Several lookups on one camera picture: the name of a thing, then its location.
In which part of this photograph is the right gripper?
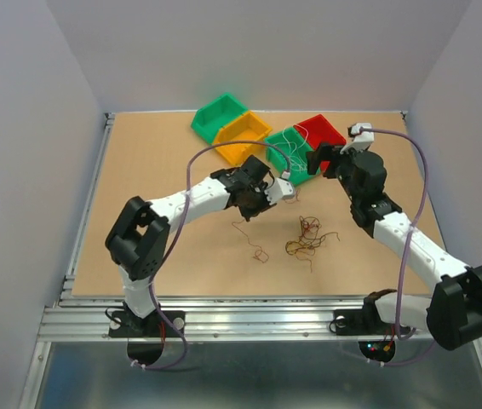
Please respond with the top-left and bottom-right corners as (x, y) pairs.
(305, 141), (364, 203)

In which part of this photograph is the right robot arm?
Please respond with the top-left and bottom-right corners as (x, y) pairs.
(307, 143), (482, 350)

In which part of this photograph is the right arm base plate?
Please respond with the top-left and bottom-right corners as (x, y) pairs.
(329, 309), (392, 337)

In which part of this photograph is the white wire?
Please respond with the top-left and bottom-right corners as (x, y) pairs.
(273, 123), (313, 176)

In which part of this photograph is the green bin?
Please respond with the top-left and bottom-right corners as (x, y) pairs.
(191, 93), (249, 144)
(265, 127), (320, 186)

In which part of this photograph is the red bin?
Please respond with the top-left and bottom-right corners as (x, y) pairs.
(294, 114), (346, 172)

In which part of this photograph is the far green bin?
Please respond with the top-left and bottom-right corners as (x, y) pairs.
(191, 93), (249, 144)

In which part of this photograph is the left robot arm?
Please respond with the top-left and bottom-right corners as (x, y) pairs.
(105, 155), (296, 336)

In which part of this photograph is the red wire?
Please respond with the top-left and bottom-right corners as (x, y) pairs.
(231, 191), (301, 263)

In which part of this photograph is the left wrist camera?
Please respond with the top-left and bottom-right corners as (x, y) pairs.
(265, 178), (296, 205)

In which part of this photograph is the near green bin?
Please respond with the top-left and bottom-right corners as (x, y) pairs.
(265, 127), (320, 186)

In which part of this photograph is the brown wire bundle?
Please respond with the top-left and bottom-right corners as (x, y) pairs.
(284, 215), (341, 274)

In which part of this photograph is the yellow bin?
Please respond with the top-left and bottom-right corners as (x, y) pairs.
(214, 111), (272, 166)

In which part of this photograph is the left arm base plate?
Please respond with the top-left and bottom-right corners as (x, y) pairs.
(105, 308), (180, 339)

